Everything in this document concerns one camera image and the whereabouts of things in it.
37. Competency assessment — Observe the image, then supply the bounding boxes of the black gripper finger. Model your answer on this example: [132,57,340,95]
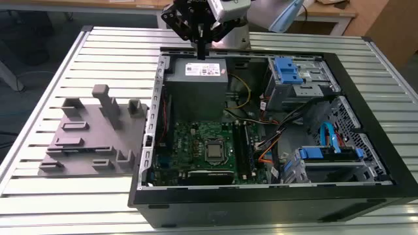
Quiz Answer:
[161,4,203,61]
[201,21,235,61]

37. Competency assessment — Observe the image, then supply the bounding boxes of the black RAM slot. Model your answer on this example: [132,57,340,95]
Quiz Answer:
[234,122,246,180]

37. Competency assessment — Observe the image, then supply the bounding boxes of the grey power supply unit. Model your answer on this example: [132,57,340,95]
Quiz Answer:
[163,58,230,116]

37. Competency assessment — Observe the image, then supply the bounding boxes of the blue disk carrier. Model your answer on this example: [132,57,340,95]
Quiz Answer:
[299,145,366,163]
[274,57,303,84]

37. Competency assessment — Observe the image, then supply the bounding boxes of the silver optical drive cage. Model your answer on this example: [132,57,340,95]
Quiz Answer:
[266,56,340,111]

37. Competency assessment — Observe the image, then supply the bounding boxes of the green motherboard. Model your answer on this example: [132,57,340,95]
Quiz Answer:
[152,121,274,186]

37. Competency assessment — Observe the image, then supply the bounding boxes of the silver CPU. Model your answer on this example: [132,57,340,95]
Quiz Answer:
[205,143,227,159]

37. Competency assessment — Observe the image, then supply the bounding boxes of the grey parts rack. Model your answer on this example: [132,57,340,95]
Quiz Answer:
[37,84,151,177]

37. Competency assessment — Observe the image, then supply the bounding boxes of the black CPU socket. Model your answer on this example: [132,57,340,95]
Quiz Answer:
[203,138,230,165]

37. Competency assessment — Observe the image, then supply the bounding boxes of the dark office chair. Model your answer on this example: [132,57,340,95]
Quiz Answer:
[0,9,55,67]

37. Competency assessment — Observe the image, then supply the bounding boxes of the black graphics card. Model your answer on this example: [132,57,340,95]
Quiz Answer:
[179,168,236,186]

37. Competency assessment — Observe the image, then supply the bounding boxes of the white furniture leg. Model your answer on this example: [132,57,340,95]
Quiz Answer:
[0,58,25,92]

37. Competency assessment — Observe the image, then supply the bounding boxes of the blue plastic cage latch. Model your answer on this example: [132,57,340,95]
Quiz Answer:
[282,160,295,183]

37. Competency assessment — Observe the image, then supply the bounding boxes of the brown wooden cabinet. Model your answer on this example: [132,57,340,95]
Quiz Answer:
[344,0,418,71]

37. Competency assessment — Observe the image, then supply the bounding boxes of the silver disk bay cage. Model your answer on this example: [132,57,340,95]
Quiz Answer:
[280,146,388,184]

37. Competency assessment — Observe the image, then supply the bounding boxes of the black PC case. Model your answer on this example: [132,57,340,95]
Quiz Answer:
[127,46,418,228]

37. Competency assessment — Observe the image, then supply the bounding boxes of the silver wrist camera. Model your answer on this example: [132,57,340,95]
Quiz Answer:
[208,0,251,23]

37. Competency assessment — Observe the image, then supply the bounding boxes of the yellow wire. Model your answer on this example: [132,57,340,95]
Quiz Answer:
[227,73,252,111]

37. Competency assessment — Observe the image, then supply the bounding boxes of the wooden desk white frame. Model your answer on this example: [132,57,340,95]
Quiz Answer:
[0,0,167,27]
[287,0,358,36]

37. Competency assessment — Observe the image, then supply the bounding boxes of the black wire bundle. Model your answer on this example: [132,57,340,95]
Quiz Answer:
[260,96,336,147]

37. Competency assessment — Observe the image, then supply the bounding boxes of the orange wire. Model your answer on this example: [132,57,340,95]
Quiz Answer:
[258,144,278,164]

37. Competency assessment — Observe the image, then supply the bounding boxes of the blue data wire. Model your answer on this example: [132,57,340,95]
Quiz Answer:
[319,121,342,154]

